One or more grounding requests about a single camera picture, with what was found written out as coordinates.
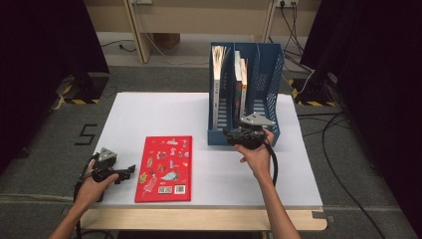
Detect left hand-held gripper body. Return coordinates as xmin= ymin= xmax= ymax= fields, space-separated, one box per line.
xmin=91 ymin=146 xmax=118 ymax=184

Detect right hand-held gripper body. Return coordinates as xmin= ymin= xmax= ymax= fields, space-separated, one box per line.
xmin=228 ymin=112 xmax=277 ymax=151

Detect red book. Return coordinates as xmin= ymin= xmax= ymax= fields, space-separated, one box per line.
xmin=133 ymin=134 xmax=194 ymax=204

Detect teal night-scene book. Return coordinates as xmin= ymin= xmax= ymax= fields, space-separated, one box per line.
xmin=233 ymin=50 xmax=244 ymax=129

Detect yellow book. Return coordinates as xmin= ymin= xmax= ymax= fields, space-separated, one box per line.
xmin=239 ymin=58 xmax=249 ymax=120

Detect blue file rack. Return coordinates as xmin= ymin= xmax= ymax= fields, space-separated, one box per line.
xmin=207 ymin=41 xmax=286 ymax=147

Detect white book with picture grid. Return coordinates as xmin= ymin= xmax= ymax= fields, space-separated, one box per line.
xmin=211 ymin=45 xmax=232 ymax=131

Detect person's right hand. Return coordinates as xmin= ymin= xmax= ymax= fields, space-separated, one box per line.
xmin=233 ymin=127 xmax=276 ymax=182

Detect person's left hand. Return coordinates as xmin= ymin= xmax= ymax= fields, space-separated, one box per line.
xmin=74 ymin=158 xmax=120 ymax=209

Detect black stand base striped tape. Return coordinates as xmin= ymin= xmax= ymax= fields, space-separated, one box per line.
xmin=55 ymin=72 xmax=110 ymax=106
xmin=288 ymin=71 xmax=340 ymax=108

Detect light wooden table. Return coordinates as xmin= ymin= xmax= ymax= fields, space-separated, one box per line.
xmin=79 ymin=92 xmax=328 ymax=232

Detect grey tape piece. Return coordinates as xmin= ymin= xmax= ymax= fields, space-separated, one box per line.
xmin=311 ymin=210 xmax=336 ymax=224

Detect black curtain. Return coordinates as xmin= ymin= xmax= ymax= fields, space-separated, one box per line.
xmin=300 ymin=0 xmax=422 ymax=230
xmin=0 ymin=0 xmax=110 ymax=175

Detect left hand-held gripper black cable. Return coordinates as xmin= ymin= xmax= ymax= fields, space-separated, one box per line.
xmin=73 ymin=153 xmax=102 ymax=239

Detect hand-held gripper black cable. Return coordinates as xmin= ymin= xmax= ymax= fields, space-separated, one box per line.
xmin=263 ymin=138 xmax=280 ymax=187
xmin=73 ymin=153 xmax=102 ymax=239

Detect right hand-held gripper black cable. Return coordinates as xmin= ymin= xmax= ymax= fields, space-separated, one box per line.
xmin=263 ymin=138 xmax=280 ymax=187

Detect black cables on floor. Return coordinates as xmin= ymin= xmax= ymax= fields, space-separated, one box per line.
xmin=296 ymin=111 xmax=388 ymax=239

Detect white floor cable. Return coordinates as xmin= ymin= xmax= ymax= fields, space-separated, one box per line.
xmin=144 ymin=32 xmax=211 ymax=67

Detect black cables from wall socket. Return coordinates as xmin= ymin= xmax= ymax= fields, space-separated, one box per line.
xmin=267 ymin=2 xmax=316 ymax=74

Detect beige wooden desk frame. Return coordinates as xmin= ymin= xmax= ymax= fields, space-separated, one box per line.
xmin=83 ymin=0 xmax=322 ymax=65

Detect black floor cable with plug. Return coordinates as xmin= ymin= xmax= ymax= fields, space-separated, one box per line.
xmin=101 ymin=39 xmax=138 ymax=54

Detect white wall socket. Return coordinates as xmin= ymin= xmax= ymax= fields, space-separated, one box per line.
xmin=276 ymin=0 xmax=300 ymax=9

